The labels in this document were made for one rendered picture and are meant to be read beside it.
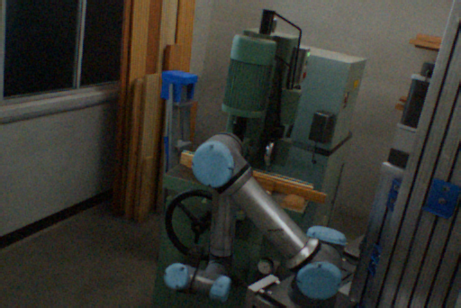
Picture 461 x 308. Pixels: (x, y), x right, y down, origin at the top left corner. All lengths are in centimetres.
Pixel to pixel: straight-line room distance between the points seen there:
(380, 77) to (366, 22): 44
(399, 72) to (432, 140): 277
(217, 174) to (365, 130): 312
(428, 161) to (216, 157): 60
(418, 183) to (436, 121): 19
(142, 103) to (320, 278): 235
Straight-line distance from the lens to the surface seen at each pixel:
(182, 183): 217
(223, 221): 159
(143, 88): 352
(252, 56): 205
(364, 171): 447
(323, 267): 142
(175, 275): 155
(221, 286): 155
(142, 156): 363
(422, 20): 427
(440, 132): 154
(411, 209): 160
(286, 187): 221
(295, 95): 229
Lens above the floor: 169
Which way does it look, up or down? 18 degrees down
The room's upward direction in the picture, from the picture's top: 10 degrees clockwise
